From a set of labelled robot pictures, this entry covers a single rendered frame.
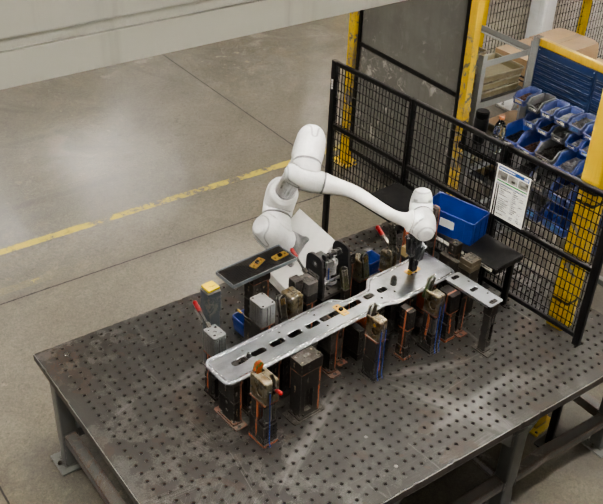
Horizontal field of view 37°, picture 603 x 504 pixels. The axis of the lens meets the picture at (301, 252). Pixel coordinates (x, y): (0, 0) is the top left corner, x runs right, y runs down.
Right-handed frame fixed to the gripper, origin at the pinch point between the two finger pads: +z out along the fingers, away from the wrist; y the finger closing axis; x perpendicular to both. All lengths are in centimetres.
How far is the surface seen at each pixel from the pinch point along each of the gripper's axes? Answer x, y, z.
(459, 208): 51, -16, -4
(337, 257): -29.0, -22.8, -2.9
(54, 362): -153, -79, 36
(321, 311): -54, -5, 6
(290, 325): -72, -5, 6
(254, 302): -83, -17, -5
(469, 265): 23.5, 15.7, 2.2
